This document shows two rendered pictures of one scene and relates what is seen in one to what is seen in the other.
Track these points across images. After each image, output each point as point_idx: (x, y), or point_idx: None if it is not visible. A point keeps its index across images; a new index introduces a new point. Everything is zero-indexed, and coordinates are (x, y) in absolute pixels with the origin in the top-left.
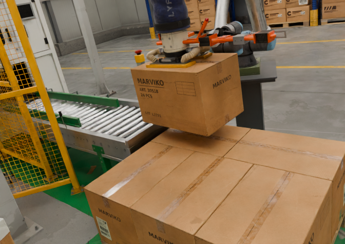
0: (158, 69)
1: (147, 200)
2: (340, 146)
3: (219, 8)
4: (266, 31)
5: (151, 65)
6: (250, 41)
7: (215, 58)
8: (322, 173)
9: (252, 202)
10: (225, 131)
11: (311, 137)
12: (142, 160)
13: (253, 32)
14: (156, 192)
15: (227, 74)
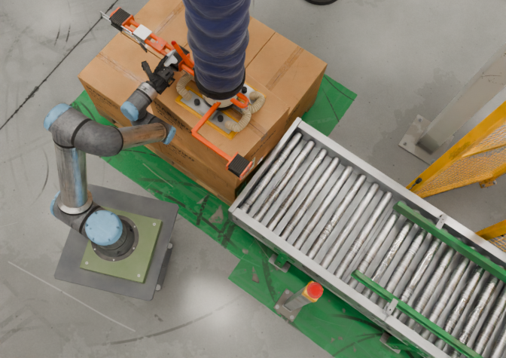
0: (246, 76)
1: (261, 36)
2: (88, 71)
3: (141, 126)
4: (117, 17)
5: (257, 90)
6: (98, 205)
7: (174, 78)
8: (121, 40)
9: (181, 20)
10: None
11: (102, 93)
12: (275, 95)
13: (88, 197)
14: (255, 44)
15: None
